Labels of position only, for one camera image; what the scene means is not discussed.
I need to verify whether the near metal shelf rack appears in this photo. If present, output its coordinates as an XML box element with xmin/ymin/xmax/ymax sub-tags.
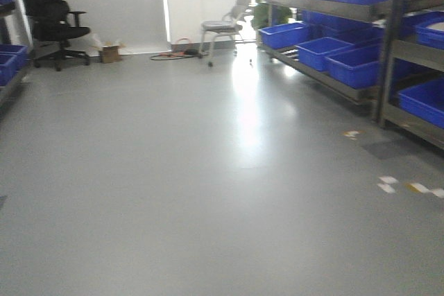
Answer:
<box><xmin>376</xmin><ymin>0</ymin><xmax>443</xmax><ymax>148</ymax></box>

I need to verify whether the metal shelf rack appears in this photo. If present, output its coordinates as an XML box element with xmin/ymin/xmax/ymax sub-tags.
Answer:
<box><xmin>376</xmin><ymin>0</ymin><xmax>443</xmax><ymax>148</ymax></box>
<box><xmin>261</xmin><ymin>0</ymin><xmax>391</xmax><ymax>105</ymax></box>

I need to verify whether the far metal shelf rack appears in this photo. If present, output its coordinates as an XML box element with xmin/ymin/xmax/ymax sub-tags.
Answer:
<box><xmin>261</xmin><ymin>0</ymin><xmax>391</xmax><ymax>105</ymax></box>

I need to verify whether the grey rolling chair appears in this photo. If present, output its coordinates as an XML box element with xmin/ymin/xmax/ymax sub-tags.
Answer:
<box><xmin>198</xmin><ymin>0</ymin><xmax>253</xmax><ymax>67</ymax></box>

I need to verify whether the blue tray lower far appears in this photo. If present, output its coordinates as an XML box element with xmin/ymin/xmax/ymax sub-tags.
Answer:
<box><xmin>259</xmin><ymin>22</ymin><xmax>310</xmax><ymax>49</ymax></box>

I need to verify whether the blue tray lower middle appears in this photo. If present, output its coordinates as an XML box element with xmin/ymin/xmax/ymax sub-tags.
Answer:
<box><xmin>297</xmin><ymin>37</ymin><xmax>354</xmax><ymax>71</ymax></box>

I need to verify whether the small cardboard box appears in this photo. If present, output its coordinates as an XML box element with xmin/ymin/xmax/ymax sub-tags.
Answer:
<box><xmin>92</xmin><ymin>33</ymin><xmax>123</xmax><ymax>64</ymax></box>

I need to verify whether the black office chair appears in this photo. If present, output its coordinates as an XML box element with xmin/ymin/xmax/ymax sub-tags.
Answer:
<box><xmin>23</xmin><ymin>0</ymin><xmax>91</xmax><ymax>71</ymax></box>

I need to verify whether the blue tray near rack lower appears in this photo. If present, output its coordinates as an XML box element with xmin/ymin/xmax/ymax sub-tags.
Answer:
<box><xmin>398</xmin><ymin>78</ymin><xmax>443</xmax><ymax>128</ymax></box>

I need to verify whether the blue tray rack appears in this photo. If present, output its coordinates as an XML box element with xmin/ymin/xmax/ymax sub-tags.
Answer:
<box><xmin>415</xmin><ymin>17</ymin><xmax>443</xmax><ymax>50</ymax></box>
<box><xmin>398</xmin><ymin>78</ymin><xmax>443</xmax><ymax>128</ymax></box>

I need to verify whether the blue tray left lower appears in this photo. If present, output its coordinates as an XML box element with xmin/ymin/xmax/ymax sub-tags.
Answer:
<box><xmin>1</xmin><ymin>44</ymin><xmax>28</xmax><ymax>87</ymax></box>

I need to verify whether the blue tray near rack middle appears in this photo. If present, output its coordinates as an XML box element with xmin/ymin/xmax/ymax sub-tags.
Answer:
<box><xmin>415</xmin><ymin>17</ymin><xmax>443</xmax><ymax>50</ymax></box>

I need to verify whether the orange cable on floor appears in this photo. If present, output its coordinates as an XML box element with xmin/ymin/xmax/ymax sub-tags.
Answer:
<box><xmin>149</xmin><ymin>37</ymin><xmax>209</xmax><ymax>61</ymax></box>

